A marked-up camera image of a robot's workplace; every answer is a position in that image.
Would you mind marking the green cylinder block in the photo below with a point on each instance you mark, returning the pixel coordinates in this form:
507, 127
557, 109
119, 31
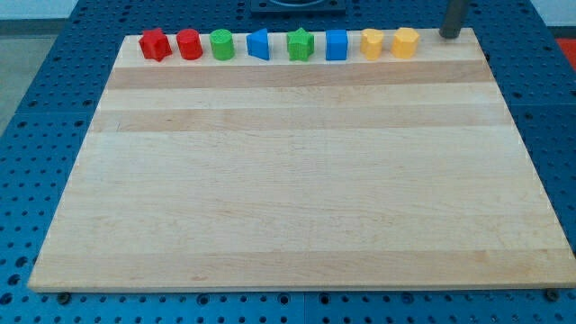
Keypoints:
222, 45

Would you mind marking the red star block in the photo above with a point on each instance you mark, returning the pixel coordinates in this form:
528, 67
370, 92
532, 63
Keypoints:
154, 44

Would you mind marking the blue triangle block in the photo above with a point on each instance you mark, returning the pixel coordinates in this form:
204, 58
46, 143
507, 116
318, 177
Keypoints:
258, 44

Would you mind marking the red cylinder block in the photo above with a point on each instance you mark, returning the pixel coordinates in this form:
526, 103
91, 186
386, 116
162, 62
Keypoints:
189, 44

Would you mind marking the yellow heart block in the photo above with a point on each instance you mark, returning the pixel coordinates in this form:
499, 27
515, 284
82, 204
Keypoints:
371, 45

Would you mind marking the green star block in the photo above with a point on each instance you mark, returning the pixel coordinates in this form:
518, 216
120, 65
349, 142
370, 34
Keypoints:
300, 44

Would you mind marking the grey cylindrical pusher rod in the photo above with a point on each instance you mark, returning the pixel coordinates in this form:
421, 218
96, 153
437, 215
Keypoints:
453, 21

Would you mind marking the yellow hexagon block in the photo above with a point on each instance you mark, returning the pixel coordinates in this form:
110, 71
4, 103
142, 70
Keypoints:
405, 43

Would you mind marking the blue cube block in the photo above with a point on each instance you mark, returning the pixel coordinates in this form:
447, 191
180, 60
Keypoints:
336, 45

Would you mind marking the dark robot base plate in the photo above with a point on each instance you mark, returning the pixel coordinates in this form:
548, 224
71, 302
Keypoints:
297, 6

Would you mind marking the wooden board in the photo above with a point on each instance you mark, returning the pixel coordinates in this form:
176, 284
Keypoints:
278, 175

